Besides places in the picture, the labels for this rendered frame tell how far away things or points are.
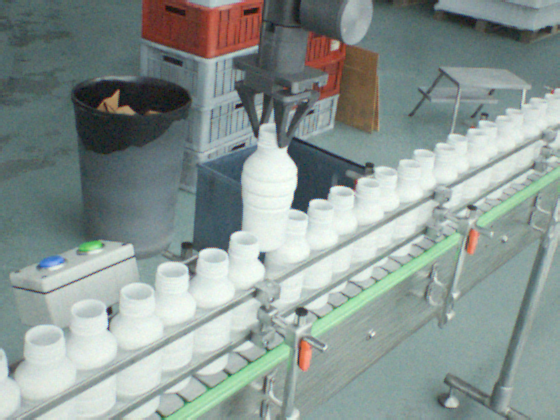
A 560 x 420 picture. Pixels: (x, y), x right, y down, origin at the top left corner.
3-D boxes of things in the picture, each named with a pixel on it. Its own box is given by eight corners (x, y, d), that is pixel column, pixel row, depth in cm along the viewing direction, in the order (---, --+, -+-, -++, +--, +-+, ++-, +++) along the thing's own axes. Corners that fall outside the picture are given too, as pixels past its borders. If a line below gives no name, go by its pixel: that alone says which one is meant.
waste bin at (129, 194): (121, 281, 292) (123, 125, 263) (50, 234, 317) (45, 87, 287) (206, 242, 324) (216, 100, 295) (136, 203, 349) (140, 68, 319)
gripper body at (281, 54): (264, 64, 97) (271, 6, 94) (327, 88, 92) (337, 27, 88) (229, 72, 93) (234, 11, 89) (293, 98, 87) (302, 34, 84)
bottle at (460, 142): (432, 207, 150) (450, 129, 142) (460, 218, 147) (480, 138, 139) (417, 217, 145) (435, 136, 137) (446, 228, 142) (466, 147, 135)
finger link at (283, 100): (271, 129, 100) (279, 59, 96) (313, 147, 96) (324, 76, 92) (235, 140, 95) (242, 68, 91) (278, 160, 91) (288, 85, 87)
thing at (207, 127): (200, 154, 351) (203, 108, 341) (135, 128, 370) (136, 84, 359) (275, 122, 397) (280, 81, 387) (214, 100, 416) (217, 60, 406)
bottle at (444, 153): (449, 229, 142) (469, 148, 134) (434, 240, 137) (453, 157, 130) (420, 218, 145) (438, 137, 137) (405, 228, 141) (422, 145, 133)
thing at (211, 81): (205, 109, 341) (208, 60, 330) (136, 84, 359) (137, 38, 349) (280, 81, 387) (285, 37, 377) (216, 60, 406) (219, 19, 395)
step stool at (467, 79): (473, 116, 507) (488, 55, 488) (518, 154, 455) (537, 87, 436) (407, 115, 495) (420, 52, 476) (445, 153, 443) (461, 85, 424)
